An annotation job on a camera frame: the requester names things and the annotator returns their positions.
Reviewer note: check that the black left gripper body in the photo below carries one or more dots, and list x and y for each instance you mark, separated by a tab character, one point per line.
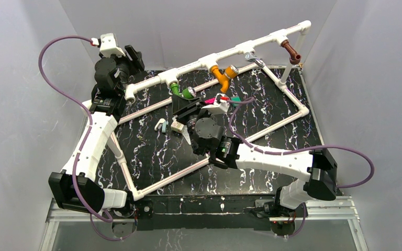
124	69

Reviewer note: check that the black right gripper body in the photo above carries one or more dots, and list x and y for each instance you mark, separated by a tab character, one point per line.
190	120

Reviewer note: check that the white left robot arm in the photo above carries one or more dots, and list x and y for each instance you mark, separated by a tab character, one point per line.
74	187

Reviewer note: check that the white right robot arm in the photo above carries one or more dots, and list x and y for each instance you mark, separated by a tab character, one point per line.
314	170

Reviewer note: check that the clear plastic bag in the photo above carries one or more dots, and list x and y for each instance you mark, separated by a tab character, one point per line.
186	135

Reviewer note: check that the small beige cardboard box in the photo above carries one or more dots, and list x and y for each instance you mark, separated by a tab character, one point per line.
177	126

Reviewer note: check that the white teal thread tape roll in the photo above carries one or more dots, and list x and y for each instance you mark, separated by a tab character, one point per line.
161	125

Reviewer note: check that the pink plastic strip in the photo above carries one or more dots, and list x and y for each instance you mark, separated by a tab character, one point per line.
210	101

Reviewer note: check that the small green plastic piece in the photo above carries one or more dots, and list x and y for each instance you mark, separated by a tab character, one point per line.
236	100

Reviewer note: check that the orange plastic faucet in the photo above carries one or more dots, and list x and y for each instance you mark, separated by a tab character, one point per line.
224	78

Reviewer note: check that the black marble table mat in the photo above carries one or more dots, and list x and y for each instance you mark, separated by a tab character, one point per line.
152	155

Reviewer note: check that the chrome metal faucet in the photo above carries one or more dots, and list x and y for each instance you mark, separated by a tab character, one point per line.
251	57

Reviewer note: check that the brown plastic faucet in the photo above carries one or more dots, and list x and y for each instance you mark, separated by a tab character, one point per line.
294	56

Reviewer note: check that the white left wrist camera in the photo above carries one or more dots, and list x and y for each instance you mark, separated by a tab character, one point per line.
108	46

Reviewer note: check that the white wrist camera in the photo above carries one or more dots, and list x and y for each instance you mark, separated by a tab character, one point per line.
108	46
221	106

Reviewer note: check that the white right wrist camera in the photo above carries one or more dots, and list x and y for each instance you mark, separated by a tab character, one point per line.
221	106

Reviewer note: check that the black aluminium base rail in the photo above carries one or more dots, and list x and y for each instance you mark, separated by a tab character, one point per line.
228	212

